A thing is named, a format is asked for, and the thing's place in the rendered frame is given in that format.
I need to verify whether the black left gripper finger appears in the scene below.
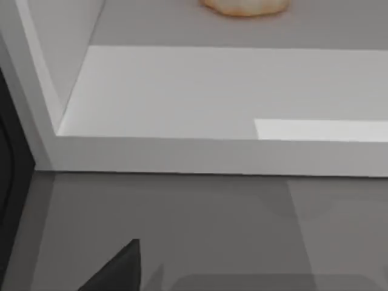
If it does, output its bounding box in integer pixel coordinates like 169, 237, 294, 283
77, 238, 142, 291

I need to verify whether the golden bread loaf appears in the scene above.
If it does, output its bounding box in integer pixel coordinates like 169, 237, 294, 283
198, 0, 290, 18

